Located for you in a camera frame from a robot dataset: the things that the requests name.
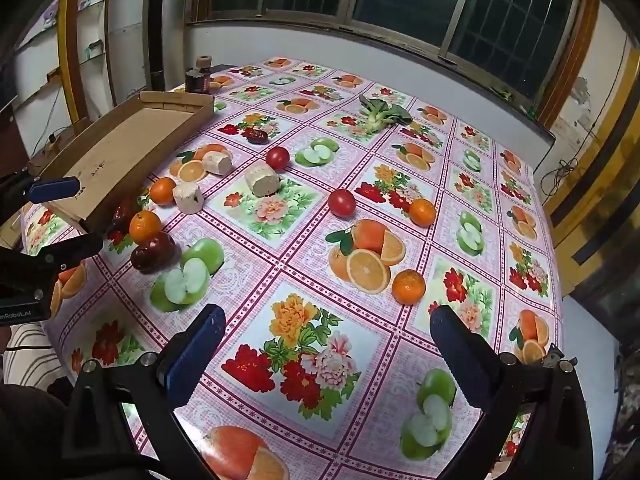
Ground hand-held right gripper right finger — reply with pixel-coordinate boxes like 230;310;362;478
429;304;591;480

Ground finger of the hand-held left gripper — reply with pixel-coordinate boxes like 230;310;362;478
0;169;81;211
0;233;105;303

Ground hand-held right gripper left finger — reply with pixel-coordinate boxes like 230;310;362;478
61;303;227;480

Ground orange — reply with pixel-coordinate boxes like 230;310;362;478
129;211;163;244
409;198;437;227
149;177;178;207
391;269;427;306

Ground shallow cardboard box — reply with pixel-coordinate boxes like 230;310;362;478
27;91;216;235

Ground dark red apple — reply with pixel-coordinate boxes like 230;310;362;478
130;231;177;275

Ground white yam piece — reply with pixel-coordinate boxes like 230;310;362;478
202;152;234;176
172;183;205;215
244;162;282;198

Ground red tomato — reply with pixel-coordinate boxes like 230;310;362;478
265;146;291;171
327;188;357;218

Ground striped white cloth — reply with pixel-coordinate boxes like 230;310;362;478
2;322;68;391

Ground brown television cabinet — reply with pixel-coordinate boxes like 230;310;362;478
0;110;31;171

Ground dark red jujube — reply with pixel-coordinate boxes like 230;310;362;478
111;199;138;233

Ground black television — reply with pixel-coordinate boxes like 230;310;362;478
0;55;18;113

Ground fruit flower printed tablecloth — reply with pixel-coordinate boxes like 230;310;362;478
20;56;563;480

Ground dark jar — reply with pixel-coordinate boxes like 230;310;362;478
185;71;212;95

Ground yellow black wooden furniture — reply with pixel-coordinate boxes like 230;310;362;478
542;60;640;301

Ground green bok choy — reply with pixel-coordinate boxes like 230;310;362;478
359;94;414;133

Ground yellow post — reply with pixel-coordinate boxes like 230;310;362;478
56;0;91;123

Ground black cable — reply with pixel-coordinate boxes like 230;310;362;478
537;157;581;186

